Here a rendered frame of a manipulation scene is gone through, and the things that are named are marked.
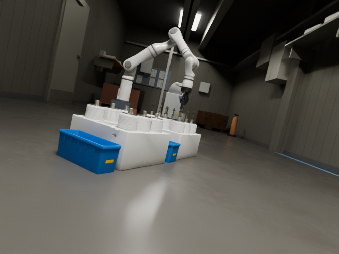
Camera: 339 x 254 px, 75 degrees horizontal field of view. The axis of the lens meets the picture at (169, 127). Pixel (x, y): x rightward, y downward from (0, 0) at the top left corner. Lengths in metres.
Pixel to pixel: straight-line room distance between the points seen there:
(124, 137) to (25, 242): 0.59
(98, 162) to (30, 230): 0.42
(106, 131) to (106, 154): 0.18
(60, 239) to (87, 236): 0.05
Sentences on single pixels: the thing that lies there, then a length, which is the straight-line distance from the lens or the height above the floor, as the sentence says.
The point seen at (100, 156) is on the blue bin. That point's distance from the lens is 0.93.
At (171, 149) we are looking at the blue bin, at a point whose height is 0.09.
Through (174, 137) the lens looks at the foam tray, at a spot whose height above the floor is 0.14.
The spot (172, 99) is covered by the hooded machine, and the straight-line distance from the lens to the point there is 8.08.
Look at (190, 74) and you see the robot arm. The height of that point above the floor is 0.58.
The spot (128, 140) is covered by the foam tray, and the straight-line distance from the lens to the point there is 1.01.
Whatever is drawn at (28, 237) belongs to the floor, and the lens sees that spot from 0.57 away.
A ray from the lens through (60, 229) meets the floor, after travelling 0.59.
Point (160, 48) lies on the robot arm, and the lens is 1.79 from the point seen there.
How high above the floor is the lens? 0.31
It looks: 4 degrees down
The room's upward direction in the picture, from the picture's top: 13 degrees clockwise
